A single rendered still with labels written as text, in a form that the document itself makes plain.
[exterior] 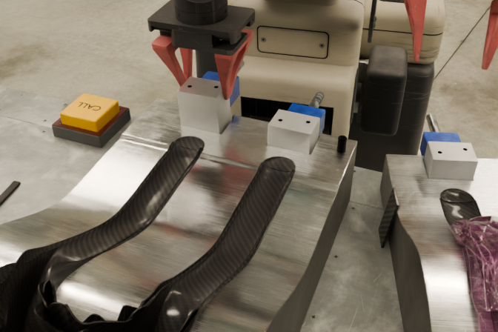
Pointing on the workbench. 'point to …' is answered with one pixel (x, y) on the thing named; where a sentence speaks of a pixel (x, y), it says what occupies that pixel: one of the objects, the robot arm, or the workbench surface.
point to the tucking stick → (9, 191)
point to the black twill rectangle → (388, 217)
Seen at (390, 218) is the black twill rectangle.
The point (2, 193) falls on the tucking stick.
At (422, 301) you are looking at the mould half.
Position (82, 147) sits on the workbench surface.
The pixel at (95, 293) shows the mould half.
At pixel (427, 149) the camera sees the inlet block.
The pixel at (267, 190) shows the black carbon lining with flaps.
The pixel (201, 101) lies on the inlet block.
